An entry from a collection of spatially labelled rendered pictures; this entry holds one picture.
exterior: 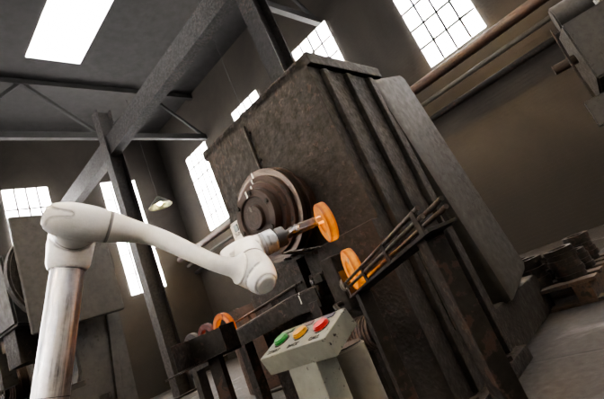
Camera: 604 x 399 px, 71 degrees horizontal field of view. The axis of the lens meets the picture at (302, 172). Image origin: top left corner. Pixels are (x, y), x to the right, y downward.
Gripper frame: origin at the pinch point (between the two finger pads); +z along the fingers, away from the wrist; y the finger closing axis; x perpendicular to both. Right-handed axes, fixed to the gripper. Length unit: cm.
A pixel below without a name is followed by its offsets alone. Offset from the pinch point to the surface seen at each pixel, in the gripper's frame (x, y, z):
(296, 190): 21.8, -29.6, 3.0
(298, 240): 1.0, -38.0, -4.1
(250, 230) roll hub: 17, -51, -21
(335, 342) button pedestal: -35, 58, -28
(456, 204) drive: -14, -60, 93
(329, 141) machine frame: 36, -23, 26
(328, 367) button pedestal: -40, 51, -30
